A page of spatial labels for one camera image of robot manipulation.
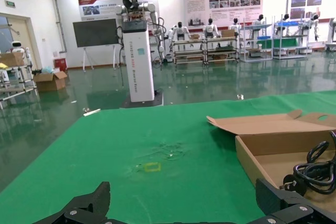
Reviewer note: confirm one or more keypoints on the small white round-head robot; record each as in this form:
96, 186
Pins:
18, 48

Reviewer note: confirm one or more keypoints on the green exit sign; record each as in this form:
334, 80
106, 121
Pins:
10, 4

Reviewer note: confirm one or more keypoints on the open brown cardboard box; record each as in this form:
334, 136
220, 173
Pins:
262, 155

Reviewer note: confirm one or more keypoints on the long blue bin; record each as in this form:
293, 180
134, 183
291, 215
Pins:
288, 23

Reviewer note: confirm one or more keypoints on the white pipe rack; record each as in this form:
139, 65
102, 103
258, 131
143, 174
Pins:
22, 77

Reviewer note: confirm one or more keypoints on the beige door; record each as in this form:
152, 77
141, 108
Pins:
21, 35

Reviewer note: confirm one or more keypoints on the green sheet on rack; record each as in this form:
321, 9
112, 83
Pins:
284, 43

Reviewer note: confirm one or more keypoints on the brown carton on rack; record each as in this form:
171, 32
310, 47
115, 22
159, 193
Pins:
11, 60

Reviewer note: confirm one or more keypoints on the white machine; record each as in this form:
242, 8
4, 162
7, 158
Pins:
332, 35

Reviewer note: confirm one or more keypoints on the red cabinet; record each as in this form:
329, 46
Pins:
60, 64

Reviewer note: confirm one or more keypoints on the white strip on floor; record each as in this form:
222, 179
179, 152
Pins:
92, 112

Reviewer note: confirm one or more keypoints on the white black humanoid robot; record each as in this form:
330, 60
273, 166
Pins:
258, 23
180, 31
235, 26
284, 19
210, 28
314, 20

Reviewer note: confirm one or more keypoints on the small brown carton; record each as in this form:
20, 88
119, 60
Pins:
194, 36

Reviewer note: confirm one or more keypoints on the tall white shelf rack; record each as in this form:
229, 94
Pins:
288, 36
256, 26

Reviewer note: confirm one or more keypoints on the small red-framed wall poster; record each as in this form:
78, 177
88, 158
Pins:
105, 3

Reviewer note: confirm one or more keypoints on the green table cloth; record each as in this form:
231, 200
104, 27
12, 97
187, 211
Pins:
105, 142

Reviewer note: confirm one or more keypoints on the wide brown carton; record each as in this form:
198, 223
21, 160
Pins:
228, 33

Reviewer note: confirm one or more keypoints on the short blue bin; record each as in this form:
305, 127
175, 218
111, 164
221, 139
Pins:
263, 37

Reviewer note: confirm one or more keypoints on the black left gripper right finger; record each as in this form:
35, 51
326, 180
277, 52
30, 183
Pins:
278, 203

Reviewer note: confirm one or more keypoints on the wide red-framed wall poster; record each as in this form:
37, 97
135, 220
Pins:
223, 9

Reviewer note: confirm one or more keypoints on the black display screen on stand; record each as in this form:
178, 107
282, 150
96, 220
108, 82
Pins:
95, 32

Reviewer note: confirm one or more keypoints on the tall red-framed wall poster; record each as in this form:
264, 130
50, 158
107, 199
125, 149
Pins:
309, 1

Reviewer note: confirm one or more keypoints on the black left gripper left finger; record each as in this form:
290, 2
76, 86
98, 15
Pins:
89, 205

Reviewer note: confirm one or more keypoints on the low roller shelf rack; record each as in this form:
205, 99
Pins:
187, 41
221, 38

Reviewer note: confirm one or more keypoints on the open cardboard floor box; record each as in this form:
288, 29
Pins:
50, 83

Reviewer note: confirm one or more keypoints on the teal plastic bag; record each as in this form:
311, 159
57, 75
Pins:
47, 70

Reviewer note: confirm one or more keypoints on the yellow square tape mark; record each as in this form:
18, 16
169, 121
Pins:
152, 167

